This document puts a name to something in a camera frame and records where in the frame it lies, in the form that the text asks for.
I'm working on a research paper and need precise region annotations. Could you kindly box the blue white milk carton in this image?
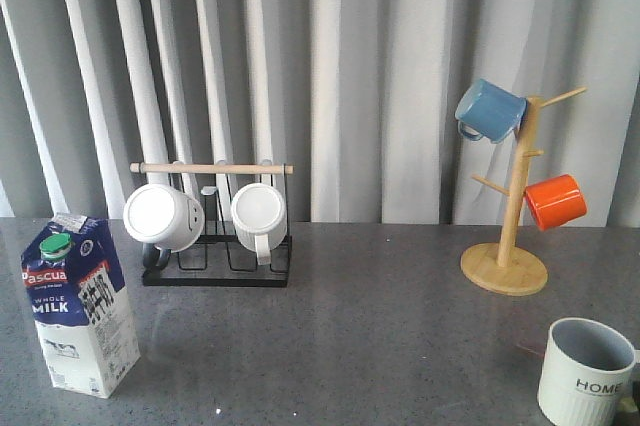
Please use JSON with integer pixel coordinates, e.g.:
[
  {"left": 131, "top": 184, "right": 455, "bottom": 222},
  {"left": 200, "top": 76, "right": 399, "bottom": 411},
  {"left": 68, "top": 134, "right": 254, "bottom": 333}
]
[{"left": 21, "top": 213, "right": 140, "bottom": 398}]

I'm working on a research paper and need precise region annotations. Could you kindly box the cream HOME mug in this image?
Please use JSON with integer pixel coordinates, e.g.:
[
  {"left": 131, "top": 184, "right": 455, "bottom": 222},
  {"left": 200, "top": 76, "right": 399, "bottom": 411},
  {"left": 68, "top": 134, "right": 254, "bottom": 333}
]
[{"left": 537, "top": 317, "right": 639, "bottom": 425}]

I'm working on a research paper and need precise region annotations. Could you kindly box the white ribbed mug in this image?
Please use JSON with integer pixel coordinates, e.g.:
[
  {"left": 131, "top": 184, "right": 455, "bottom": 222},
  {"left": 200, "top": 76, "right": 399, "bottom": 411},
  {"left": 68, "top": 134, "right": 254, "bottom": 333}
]
[{"left": 231, "top": 183, "right": 287, "bottom": 265}]

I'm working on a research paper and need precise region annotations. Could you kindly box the grey curtain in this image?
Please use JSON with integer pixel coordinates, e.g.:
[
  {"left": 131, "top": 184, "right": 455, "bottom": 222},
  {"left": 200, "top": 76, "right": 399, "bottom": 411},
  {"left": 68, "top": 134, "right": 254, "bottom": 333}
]
[{"left": 1, "top": 0, "right": 639, "bottom": 227}]

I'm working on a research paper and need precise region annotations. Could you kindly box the blue enamel mug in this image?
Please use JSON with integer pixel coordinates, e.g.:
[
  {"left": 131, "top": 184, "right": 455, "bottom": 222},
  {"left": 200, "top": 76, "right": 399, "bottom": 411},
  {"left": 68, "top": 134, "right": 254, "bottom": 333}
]
[{"left": 455, "top": 79, "right": 527, "bottom": 144}]

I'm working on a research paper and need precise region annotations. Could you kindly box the orange enamel mug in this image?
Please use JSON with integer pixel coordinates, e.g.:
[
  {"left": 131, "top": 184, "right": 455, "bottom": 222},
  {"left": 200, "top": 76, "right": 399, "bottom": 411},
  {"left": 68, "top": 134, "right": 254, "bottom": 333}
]
[{"left": 524, "top": 174, "right": 587, "bottom": 231}]

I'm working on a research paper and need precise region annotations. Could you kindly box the black wire mug rack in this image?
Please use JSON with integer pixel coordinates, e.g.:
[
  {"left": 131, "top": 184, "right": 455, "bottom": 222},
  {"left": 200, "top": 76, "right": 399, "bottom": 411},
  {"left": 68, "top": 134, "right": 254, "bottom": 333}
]
[{"left": 130, "top": 161, "right": 294, "bottom": 288}]

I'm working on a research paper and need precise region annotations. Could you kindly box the wooden mug tree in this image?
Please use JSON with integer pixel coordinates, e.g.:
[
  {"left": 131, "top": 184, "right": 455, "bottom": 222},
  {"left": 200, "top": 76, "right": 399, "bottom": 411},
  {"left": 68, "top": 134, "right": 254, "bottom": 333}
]
[{"left": 460, "top": 86, "right": 587, "bottom": 296}]

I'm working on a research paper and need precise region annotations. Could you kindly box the white smiley face mug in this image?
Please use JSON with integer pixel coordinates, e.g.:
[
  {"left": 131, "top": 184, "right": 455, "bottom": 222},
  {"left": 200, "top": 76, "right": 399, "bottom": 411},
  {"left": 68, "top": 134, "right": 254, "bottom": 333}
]
[{"left": 123, "top": 184, "right": 205, "bottom": 270}]

